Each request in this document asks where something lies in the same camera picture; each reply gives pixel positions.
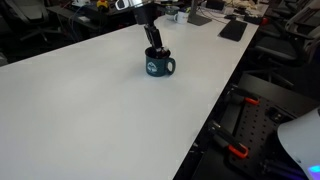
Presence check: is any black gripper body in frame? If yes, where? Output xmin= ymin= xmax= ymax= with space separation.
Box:
xmin=132 ymin=1 xmax=159 ymax=27

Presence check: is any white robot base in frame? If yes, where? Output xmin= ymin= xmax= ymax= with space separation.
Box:
xmin=277 ymin=107 xmax=320 ymax=180

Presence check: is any dark teal ceramic mug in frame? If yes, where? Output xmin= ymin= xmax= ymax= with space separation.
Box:
xmin=144 ymin=46 xmax=176 ymax=78

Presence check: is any white mug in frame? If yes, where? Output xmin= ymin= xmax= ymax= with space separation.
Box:
xmin=173 ymin=11 xmax=190 ymax=25

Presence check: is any yellow toy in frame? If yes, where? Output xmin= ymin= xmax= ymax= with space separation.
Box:
xmin=96 ymin=0 xmax=110 ymax=10

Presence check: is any grey monitor stand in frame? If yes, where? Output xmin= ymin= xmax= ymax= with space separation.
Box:
xmin=187 ymin=0 xmax=213 ymax=27

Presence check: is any black keyboard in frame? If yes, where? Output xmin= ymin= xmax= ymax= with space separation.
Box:
xmin=218 ymin=19 xmax=249 ymax=43

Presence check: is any black box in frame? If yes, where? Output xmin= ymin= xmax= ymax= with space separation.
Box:
xmin=243 ymin=13 xmax=264 ymax=26

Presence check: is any black orange-tipped clamp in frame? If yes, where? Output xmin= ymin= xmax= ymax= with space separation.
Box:
xmin=207 ymin=120 xmax=250 ymax=160
xmin=225 ymin=84 xmax=260 ymax=107

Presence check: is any dark office chair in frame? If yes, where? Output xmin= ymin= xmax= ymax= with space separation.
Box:
xmin=4 ymin=0 xmax=64 ymax=43

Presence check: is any grey mesh office chair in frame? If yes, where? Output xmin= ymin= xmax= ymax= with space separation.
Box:
xmin=254 ymin=0 xmax=320 ymax=68

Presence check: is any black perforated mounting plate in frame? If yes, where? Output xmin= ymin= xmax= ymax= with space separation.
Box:
xmin=227 ymin=96 xmax=298 ymax=179

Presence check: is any black mounting knob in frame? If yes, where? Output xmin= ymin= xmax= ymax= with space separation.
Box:
xmin=268 ymin=107 xmax=287 ymax=124

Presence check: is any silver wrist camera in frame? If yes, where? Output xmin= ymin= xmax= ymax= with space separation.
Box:
xmin=114 ymin=0 xmax=135 ymax=11

